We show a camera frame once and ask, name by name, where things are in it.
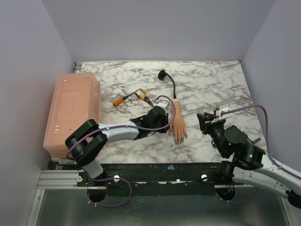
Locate dark metal bracket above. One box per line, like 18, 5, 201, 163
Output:
251, 137, 261, 144

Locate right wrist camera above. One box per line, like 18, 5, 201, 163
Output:
214, 104, 233, 118

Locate black mounting rail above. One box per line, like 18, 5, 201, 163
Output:
48, 161, 236, 200

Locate yellow handled pliers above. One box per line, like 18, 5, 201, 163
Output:
134, 88, 154, 107

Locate pink plastic storage box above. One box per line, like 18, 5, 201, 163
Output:
43, 72, 102, 158

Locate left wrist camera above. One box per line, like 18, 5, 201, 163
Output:
155, 100, 171, 112

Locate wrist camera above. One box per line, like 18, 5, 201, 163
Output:
214, 104, 233, 118
155, 100, 171, 112

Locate orange handled screwdriver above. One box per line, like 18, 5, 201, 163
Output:
113, 90, 137, 106

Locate mannequin practice hand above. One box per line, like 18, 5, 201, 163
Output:
169, 99, 187, 145

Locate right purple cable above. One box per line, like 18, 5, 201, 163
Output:
220, 105, 301, 205

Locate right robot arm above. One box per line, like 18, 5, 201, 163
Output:
197, 112, 301, 208

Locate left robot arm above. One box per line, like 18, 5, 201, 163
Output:
65, 105, 169, 186

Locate clear nail polish bottle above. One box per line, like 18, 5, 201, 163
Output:
196, 107, 206, 115

